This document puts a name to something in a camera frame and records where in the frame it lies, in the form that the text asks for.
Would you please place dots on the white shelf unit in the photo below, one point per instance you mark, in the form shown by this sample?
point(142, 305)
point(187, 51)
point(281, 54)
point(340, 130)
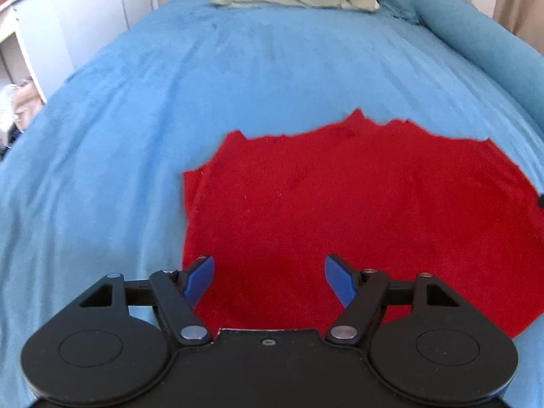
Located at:
point(19, 46)

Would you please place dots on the red knit sweater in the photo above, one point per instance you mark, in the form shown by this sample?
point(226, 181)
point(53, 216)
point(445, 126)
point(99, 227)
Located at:
point(340, 204)

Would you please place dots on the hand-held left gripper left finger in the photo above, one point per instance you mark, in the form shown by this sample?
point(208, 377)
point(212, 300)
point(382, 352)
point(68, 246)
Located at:
point(199, 280)

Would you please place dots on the bed with blue sheet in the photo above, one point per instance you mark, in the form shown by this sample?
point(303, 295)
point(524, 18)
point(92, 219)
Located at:
point(127, 136)

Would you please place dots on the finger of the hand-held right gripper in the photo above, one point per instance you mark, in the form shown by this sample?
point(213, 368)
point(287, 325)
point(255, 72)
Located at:
point(541, 201)

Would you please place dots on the beige tote bag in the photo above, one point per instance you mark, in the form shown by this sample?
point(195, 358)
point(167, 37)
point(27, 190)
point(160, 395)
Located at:
point(26, 102)

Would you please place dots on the rolled blue duvet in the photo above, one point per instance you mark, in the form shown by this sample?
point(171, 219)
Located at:
point(476, 34)

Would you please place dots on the blue pillow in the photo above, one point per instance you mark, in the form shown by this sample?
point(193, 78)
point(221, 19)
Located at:
point(397, 4)

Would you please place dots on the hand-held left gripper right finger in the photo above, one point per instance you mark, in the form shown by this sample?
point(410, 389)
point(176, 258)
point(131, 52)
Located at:
point(340, 280)

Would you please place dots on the beige curtain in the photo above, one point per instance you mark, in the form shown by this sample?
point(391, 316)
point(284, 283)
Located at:
point(522, 4)

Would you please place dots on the white and grey wardrobe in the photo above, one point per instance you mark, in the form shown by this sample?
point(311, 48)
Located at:
point(93, 17)

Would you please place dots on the white plastic bag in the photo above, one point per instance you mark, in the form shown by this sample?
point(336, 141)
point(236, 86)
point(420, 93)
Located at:
point(6, 106)

